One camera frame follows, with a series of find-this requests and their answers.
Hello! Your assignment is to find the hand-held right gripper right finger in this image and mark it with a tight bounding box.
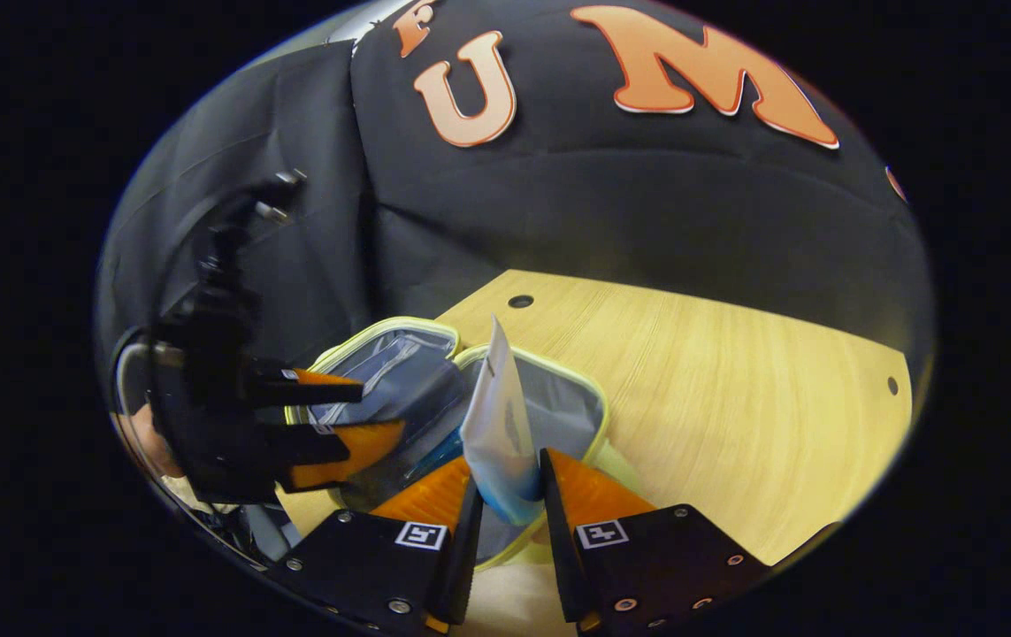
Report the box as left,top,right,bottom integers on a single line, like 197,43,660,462
540,447,771,636

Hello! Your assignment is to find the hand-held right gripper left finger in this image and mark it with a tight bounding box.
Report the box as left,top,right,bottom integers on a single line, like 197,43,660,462
266,456,484,636

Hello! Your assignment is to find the white and blue cream tube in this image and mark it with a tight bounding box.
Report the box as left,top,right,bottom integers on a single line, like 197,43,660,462
460,314,546,527

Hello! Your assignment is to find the pale yellow suitcase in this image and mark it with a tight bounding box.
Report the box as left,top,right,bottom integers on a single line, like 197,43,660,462
284,316,639,572

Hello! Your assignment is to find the black backdrop cloth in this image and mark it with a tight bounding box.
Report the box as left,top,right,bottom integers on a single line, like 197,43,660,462
96,0,935,417

